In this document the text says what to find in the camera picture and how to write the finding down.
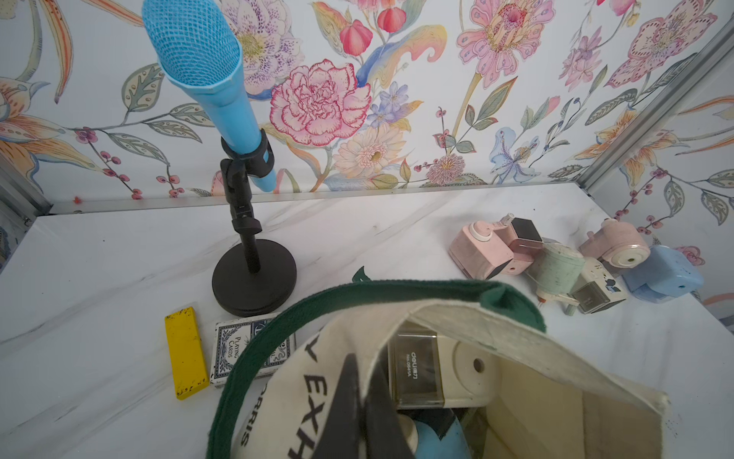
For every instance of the small pink pencil sharpener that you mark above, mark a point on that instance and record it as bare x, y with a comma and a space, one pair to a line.
523, 239

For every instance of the large pink pencil sharpener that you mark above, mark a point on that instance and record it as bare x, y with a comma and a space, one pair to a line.
479, 251

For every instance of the cream round pencil sharpener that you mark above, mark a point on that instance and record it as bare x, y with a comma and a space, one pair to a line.
428, 370

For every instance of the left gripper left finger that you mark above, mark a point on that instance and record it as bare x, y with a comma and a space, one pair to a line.
342, 431

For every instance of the blue cube pencil sharpener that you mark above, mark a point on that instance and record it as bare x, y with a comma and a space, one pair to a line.
664, 275

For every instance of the pink round pencil sharpener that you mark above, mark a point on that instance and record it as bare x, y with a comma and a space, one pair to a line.
618, 244

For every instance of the black microphone stand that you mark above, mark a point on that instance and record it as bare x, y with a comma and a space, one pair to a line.
256, 276

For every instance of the light blue pencil sharpener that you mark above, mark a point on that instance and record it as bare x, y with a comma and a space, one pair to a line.
434, 433

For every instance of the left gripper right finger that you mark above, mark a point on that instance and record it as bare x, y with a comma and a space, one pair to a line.
383, 435

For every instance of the mint green pencil sharpener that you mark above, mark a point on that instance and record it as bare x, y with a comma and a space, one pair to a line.
555, 271

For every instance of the yellow rectangular block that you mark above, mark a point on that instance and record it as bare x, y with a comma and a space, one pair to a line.
186, 353

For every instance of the blue playing card box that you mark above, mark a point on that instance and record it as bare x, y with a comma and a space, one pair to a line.
231, 340

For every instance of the cream green tote bag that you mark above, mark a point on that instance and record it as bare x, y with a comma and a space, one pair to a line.
551, 403

